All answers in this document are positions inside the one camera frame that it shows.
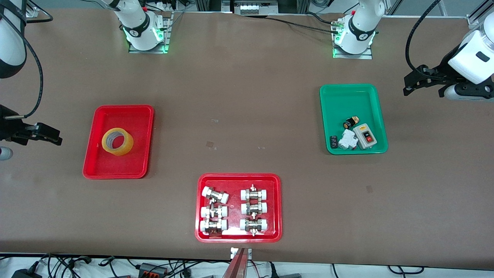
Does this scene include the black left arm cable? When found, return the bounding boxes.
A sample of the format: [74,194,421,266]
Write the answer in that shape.
[404,0,443,72]

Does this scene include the red metal bar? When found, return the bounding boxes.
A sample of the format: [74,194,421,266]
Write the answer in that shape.
[222,248,249,278]

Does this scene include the black box orange connectors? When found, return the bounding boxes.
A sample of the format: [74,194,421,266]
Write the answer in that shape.
[138,263,169,277]

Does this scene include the grey push button switch box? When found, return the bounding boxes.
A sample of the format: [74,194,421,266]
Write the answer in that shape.
[353,123,377,150]

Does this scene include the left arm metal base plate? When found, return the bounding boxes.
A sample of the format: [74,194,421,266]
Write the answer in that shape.
[333,19,373,59]

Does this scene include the dark aluminium frame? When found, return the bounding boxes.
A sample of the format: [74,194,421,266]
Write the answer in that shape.
[195,0,309,14]

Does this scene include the white circuit breaker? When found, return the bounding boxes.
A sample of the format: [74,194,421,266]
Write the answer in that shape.
[338,129,358,151]

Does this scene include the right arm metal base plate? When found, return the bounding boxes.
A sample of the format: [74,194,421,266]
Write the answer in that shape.
[129,12,171,54]

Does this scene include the long black table cable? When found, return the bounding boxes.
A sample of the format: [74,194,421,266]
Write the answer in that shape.
[266,16,340,33]

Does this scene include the yellow tape roll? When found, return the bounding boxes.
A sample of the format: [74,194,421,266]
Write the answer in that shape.
[102,128,134,156]

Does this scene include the black power adapter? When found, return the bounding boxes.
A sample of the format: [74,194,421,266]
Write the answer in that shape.
[12,263,42,278]

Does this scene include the green plastic tray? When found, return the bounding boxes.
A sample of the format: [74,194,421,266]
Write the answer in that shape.
[319,83,389,155]

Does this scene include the white terminal block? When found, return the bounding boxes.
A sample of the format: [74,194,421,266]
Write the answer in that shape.
[239,2,279,15]

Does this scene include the short black table cable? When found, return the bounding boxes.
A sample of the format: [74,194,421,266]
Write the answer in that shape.
[305,12,342,25]

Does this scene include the metal pipe fitting white caps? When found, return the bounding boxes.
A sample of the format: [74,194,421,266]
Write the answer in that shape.
[200,205,228,219]
[202,186,230,204]
[240,202,268,216]
[239,217,269,237]
[200,219,228,235]
[240,185,269,201]

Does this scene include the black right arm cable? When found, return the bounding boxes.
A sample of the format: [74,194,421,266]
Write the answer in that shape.
[14,0,53,119]

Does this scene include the black cable loop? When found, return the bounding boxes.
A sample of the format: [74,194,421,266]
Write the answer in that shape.
[387,265,425,275]

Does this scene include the red plastic tray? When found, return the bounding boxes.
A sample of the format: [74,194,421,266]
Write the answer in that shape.
[83,105,155,180]
[195,173,283,243]

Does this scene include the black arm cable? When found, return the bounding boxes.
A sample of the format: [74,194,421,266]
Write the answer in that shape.
[404,0,443,72]
[14,0,53,119]

